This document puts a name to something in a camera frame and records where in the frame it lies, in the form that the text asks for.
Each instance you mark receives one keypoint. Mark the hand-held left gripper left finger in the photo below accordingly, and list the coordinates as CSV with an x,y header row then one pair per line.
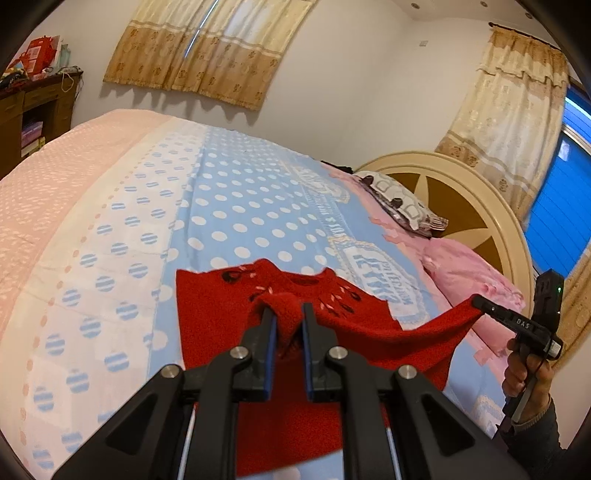
x,y
271,360

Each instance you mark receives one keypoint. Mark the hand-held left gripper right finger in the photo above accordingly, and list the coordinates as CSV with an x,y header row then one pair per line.
x,y
308,360

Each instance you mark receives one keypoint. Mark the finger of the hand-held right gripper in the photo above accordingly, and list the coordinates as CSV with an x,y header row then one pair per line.
x,y
491,310

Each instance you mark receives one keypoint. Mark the red embroidered knit sweater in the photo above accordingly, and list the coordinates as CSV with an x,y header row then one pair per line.
x,y
392,337

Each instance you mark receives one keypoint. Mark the person's right forearm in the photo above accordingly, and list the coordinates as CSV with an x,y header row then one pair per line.
x,y
540,438

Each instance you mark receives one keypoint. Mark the person's right hand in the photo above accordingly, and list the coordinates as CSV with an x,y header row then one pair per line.
x,y
542,383

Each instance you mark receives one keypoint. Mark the beige floral tall curtain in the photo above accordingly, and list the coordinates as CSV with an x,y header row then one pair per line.
x,y
575,314
508,120

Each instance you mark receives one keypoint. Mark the pink pillow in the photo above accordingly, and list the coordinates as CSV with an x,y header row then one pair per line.
x,y
466,272

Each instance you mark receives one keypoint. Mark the cream round headboard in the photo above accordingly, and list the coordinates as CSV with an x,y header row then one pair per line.
x,y
489,217

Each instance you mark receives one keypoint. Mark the blue window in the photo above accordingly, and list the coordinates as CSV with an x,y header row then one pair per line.
x,y
563,184

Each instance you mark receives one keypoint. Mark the grey patterned pillow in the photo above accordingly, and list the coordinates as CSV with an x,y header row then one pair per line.
x,y
401,198

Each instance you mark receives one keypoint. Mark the polka dot bed sheet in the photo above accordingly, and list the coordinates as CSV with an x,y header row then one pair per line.
x,y
161,198

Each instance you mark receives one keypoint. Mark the thin dark curtain rod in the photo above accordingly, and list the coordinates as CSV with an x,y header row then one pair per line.
x,y
531,38

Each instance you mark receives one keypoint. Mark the beige patterned window curtain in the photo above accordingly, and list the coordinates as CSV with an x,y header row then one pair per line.
x,y
212,50

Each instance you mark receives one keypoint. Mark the pink storage box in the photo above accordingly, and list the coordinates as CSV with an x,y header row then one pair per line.
x,y
32,134

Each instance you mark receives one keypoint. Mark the dark wooden desk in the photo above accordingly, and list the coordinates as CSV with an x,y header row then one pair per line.
x,y
32,110

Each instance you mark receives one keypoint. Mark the pale green bag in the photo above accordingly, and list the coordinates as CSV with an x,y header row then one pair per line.
x,y
64,56

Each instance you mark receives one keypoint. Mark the red gift box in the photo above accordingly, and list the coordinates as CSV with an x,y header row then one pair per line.
x,y
39,57

